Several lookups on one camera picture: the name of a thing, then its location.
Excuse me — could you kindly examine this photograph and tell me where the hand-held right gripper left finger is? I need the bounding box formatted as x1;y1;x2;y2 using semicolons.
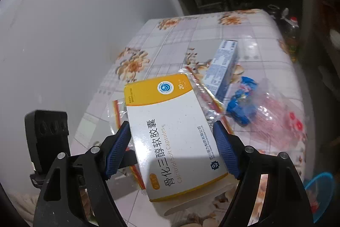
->
33;121;130;227

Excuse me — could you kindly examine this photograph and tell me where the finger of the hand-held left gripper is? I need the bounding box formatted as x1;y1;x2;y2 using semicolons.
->
118;150;137;170

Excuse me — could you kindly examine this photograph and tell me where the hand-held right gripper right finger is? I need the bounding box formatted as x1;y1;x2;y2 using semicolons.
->
212;121;314;227

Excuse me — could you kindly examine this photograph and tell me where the white and yellow medicine box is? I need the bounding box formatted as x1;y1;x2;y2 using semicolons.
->
124;73;238;215

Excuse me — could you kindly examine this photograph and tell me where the blue and white carton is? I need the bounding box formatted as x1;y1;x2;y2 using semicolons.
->
203;39;239;100

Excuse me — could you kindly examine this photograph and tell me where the blue plastic basket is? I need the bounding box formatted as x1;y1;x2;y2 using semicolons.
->
303;172;335;222

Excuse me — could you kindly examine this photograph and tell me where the blue crumpled wrapper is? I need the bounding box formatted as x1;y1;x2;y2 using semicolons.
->
226;77;259;126

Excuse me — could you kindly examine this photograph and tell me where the clear bag with pink print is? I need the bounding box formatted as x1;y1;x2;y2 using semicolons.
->
226;78;309;161

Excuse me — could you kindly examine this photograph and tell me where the floral table cover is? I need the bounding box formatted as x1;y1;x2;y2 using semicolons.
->
74;9;314;227

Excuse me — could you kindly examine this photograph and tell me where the cooking oil bottle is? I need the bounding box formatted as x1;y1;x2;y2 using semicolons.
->
282;16;300;63

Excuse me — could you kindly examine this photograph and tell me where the dark ceramic jar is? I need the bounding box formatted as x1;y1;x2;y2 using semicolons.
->
267;4;282;21

